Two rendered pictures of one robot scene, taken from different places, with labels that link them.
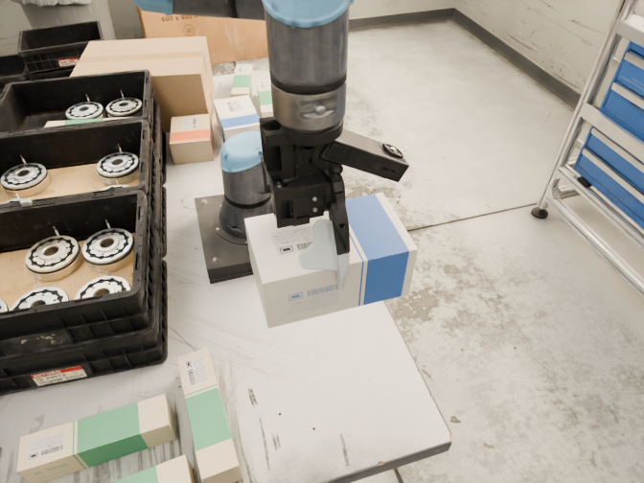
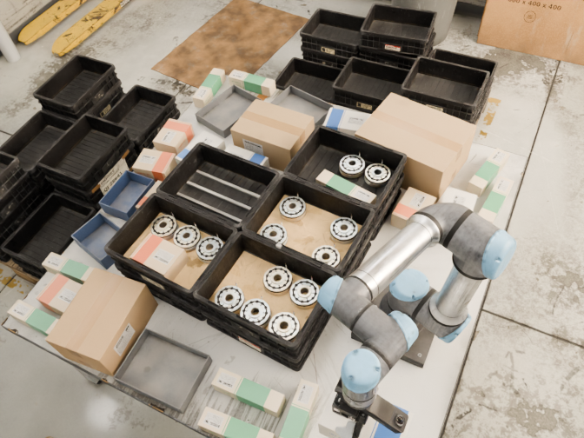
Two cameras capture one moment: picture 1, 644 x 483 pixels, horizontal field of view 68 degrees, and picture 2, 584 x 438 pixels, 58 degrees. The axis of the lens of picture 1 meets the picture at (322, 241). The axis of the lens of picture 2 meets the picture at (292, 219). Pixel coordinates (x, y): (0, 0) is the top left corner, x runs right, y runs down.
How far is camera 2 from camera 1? 0.92 m
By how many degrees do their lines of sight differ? 33
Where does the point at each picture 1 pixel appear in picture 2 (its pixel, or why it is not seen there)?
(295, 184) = (343, 407)
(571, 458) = not seen: outside the picture
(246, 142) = (412, 281)
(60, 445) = (231, 384)
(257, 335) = not seen: hidden behind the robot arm
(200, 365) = (308, 392)
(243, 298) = not seen: hidden behind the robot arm
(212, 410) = (298, 421)
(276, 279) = (324, 425)
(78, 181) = (318, 224)
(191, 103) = (428, 183)
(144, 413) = (270, 397)
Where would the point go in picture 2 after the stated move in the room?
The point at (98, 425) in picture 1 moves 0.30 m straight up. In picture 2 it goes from (249, 387) to (235, 352)
